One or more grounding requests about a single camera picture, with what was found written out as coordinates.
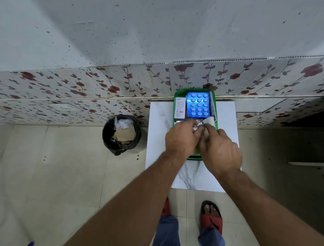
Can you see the person's left hand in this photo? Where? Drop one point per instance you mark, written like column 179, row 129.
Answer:
column 180, row 142

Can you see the person's right hand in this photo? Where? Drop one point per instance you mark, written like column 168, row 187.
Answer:
column 222, row 154

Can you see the person's right thumb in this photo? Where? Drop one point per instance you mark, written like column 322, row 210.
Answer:
column 202, row 142

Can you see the person's left thumb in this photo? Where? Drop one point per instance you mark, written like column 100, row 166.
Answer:
column 198, row 132

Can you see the white paper medicine packet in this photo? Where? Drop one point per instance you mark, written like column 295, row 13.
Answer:
column 205, row 122

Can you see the person's left forearm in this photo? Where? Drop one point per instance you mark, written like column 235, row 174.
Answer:
column 131, row 205

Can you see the person's right forearm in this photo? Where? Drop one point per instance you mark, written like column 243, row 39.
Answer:
column 263, row 210

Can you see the white medicine carton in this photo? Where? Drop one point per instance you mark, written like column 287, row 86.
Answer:
column 212, row 109

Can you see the blue tablet blister pack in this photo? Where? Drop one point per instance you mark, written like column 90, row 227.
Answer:
column 198, row 104

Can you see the white green medicine box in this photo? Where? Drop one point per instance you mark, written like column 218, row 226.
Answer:
column 180, row 108

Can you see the green plastic tray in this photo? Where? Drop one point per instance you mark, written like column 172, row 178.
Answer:
column 195, row 90

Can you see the person's right foot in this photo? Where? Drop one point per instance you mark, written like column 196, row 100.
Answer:
column 211, row 210

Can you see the brown cardboard piece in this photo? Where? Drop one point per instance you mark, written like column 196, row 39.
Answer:
column 125, row 134

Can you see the red black left sandal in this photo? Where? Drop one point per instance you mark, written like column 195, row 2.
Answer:
column 166, row 208

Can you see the red black sandal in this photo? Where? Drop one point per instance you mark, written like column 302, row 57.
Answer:
column 212, row 223
column 166, row 208

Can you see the crumpled white plastic bag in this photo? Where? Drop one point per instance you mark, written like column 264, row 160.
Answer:
column 122, row 123

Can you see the red black right sandal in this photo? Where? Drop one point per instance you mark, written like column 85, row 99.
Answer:
column 212, row 223

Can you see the bin with black bag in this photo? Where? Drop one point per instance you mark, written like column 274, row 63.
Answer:
column 108, row 142

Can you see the person's blue jeans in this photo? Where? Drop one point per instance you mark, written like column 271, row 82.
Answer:
column 167, row 232

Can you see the purple object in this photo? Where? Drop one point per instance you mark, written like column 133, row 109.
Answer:
column 30, row 244

